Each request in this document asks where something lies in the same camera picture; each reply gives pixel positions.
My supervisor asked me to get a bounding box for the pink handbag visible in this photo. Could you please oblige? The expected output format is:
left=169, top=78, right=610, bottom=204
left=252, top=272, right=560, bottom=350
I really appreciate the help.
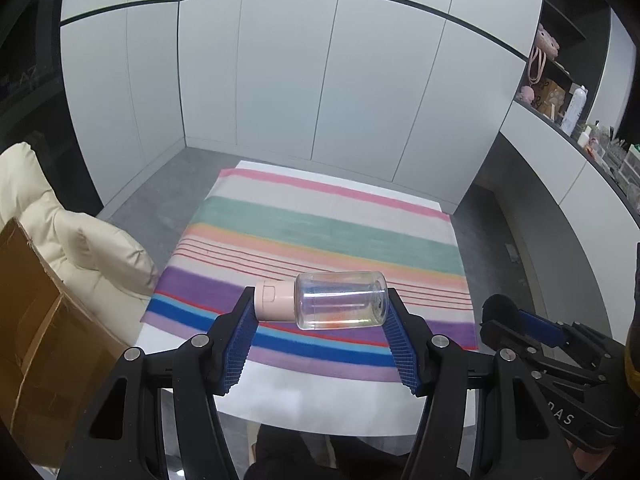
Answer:
left=527, top=45, right=549, bottom=86

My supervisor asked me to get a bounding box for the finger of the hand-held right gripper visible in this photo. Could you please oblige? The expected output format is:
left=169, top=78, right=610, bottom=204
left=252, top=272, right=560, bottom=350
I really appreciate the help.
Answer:
left=517, top=309, right=627, bottom=362
left=480, top=324, right=598, bottom=392

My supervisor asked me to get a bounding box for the white counter cabinet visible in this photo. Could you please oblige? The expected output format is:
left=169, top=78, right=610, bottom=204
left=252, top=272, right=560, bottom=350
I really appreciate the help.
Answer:
left=475, top=95, right=640, bottom=411

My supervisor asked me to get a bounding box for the white spray bottle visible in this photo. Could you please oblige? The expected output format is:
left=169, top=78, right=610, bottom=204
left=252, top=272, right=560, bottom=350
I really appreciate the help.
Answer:
left=560, top=86, right=588, bottom=136

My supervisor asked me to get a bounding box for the clear bottle with pink cap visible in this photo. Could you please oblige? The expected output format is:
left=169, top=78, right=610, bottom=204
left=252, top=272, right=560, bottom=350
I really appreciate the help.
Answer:
left=254, top=270, right=388, bottom=331

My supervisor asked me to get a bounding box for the clear plastic organizer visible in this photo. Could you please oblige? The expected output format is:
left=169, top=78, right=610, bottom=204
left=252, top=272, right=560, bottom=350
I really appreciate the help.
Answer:
left=607, top=140, right=640, bottom=196

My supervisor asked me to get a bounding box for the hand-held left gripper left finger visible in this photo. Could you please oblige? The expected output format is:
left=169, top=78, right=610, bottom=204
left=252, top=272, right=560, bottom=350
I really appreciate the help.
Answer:
left=57, top=287, right=259, bottom=480

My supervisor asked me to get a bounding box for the brown cardboard box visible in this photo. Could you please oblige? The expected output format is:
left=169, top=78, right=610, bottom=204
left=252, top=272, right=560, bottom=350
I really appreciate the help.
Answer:
left=0, top=217, right=146, bottom=471

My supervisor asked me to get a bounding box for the dark glass cabinet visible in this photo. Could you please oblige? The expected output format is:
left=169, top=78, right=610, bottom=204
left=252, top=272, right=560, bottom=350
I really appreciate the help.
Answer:
left=0, top=0, right=104, bottom=213

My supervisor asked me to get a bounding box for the striped colourful blanket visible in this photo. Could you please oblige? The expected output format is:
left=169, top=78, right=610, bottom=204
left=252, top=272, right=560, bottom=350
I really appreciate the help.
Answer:
left=142, top=169, right=476, bottom=383

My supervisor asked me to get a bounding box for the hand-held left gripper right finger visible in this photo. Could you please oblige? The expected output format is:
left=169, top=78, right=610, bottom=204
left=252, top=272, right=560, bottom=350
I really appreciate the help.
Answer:
left=382, top=287, right=581, bottom=480

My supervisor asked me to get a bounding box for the brown patterned box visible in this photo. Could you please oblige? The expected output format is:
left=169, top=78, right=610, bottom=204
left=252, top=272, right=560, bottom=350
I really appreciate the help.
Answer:
left=532, top=77, right=567, bottom=121

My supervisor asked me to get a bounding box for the person's right hand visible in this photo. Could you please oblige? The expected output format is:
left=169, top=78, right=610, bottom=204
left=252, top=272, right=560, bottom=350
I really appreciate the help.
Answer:
left=572, top=447, right=621, bottom=479

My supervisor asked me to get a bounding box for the black round lid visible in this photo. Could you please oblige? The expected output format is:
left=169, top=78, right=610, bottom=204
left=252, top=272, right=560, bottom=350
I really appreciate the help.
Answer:
left=481, top=293, right=523, bottom=333

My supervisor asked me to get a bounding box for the cream puffer jacket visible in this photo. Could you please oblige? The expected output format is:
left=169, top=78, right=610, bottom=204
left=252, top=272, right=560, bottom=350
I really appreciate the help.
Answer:
left=0, top=142, right=161, bottom=343

